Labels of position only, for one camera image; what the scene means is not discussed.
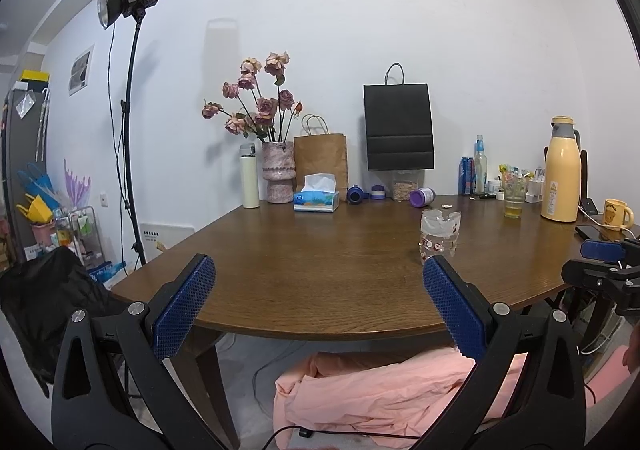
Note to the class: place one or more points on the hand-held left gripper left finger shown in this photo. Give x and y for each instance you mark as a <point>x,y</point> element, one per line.
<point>184,306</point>

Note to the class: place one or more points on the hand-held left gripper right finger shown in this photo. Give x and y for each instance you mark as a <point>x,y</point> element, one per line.
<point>454,310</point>

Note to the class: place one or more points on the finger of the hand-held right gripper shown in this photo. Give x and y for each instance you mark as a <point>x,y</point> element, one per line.
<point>582,275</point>
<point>600,249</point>

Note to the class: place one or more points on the clear printed plastic cup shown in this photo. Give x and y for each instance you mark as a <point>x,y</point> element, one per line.
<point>440,239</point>

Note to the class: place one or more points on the person's right forearm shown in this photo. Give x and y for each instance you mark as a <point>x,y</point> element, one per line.
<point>632,352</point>

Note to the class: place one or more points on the black phone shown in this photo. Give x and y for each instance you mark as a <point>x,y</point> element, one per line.
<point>592,232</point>

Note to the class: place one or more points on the yellow mug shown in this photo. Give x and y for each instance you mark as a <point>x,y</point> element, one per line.
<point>616,215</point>

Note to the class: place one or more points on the wooden table leg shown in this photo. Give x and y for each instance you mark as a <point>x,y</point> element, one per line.
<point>212,380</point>

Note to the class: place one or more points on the yellow thermos jug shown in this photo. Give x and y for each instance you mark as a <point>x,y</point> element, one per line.
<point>561,174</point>

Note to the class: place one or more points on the white charger boxes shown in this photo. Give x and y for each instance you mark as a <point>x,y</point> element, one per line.
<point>534,189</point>

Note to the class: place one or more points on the glass of yellow drink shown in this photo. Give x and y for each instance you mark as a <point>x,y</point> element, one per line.
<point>513,200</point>

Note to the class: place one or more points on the pink cloth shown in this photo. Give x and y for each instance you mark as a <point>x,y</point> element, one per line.
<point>390,390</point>

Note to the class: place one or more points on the purple lidded jar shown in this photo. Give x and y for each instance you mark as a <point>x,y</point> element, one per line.
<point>422,197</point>

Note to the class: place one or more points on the clear snack jar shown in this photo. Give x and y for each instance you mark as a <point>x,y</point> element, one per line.
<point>404,185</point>

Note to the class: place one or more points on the blue drink can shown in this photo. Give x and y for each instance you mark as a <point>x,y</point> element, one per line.
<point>466,175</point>

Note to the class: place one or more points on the black jacket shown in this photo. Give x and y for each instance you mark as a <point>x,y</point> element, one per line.
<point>47,310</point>

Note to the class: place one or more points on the small purple jar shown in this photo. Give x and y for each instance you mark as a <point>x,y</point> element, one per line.
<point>377,192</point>

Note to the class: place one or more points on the white thermos bottle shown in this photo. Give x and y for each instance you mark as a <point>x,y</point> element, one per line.
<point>250,176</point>

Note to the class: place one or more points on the clear glass bottle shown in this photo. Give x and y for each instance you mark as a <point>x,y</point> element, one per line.
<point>480,164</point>

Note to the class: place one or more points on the purple plastic hangers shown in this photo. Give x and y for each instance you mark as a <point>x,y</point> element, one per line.
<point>76,186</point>

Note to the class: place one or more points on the pink stone vase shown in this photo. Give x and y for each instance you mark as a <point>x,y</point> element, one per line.
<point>278,172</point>

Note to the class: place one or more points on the blue tissue box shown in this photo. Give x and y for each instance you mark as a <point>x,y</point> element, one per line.
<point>316,197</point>

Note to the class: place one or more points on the black paper bag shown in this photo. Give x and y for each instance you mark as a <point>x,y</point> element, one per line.
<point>398,127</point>

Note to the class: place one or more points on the blue plastic hangers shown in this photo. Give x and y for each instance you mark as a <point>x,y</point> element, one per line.
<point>35,181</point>

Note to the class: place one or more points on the brown paper bag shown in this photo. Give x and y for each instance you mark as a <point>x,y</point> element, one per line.
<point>321,157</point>

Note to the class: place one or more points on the dried pink roses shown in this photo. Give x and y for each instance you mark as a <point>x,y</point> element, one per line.
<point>260,102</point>

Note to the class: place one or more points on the dark grey fridge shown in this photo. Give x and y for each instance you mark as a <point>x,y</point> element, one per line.
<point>20,154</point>

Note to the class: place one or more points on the yellow box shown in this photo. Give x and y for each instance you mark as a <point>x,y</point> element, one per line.
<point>34,76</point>

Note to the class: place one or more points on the black studio light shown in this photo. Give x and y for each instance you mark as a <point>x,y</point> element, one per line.
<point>129,2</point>

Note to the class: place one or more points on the grey wall poster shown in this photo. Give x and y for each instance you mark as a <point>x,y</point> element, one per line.
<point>80,70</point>

